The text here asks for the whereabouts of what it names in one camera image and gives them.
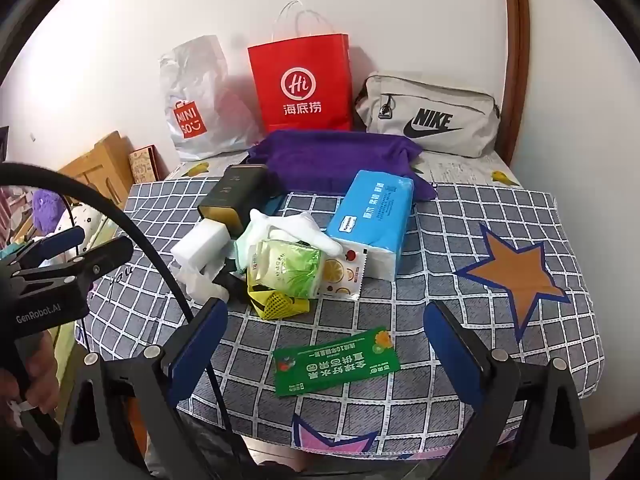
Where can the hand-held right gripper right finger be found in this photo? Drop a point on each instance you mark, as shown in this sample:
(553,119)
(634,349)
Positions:
(450,355)

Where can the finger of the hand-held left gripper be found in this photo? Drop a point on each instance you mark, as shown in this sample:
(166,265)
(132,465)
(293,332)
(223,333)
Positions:
(57,241)
(102,256)

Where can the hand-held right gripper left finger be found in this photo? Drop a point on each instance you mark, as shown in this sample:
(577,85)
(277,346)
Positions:
(200,347)

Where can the green snack packet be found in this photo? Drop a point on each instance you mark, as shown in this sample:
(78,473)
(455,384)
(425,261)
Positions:
(285,270)

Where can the green sachet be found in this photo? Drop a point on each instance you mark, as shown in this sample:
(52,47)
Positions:
(335,365)

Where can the fruit print sachet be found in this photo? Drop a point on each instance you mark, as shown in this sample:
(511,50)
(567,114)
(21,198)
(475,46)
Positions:
(340,272)

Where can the dark green booklet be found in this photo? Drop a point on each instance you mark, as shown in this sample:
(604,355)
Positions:
(235,195)

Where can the white and green gloves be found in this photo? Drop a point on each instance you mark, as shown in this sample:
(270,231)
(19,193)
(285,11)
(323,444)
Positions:
(300,227)

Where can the person's left hand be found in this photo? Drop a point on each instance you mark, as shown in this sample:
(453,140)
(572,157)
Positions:
(42,375)

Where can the purple plush toy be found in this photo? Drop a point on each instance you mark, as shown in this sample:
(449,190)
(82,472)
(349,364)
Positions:
(47,210)

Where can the white dotted pillow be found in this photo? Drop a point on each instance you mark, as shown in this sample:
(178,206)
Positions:
(90,220)

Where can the light green sheet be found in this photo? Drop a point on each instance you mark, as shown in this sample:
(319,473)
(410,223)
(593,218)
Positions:
(65,355)

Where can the crumpled white plastic bag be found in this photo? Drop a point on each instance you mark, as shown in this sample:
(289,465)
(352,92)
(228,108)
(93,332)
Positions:
(197,285)

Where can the small black object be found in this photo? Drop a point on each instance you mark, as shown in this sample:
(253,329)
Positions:
(235,285)

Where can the yellow mesh pouch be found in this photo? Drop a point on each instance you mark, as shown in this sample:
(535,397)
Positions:
(275,305)

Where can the brown cardboard box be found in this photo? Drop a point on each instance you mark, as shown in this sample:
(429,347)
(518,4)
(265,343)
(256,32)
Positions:
(100,165)

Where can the white sponge block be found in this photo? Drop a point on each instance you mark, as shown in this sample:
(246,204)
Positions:
(200,245)

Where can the patterned brown box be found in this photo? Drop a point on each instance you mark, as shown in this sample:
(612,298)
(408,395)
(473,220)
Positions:
(145,165)

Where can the grey checked blanket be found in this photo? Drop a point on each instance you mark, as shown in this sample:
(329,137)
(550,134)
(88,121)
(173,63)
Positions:
(450,240)

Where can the teal cloth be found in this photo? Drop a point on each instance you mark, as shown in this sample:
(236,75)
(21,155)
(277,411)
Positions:
(272,206)

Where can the blue tissue pack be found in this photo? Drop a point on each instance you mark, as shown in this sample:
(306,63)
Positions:
(370,205)

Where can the white plastic shopping bag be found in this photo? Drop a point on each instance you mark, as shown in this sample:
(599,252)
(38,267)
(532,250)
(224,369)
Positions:
(210,85)

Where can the purple towel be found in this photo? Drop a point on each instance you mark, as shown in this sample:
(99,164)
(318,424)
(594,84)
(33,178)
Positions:
(325,160)

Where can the grey waist bag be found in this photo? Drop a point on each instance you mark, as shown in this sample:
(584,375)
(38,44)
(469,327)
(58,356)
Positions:
(450,95)

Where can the red paper bag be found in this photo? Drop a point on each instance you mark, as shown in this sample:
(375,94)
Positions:
(320,60)

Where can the brown wooden frame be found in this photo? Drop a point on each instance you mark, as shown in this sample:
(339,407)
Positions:
(517,60)

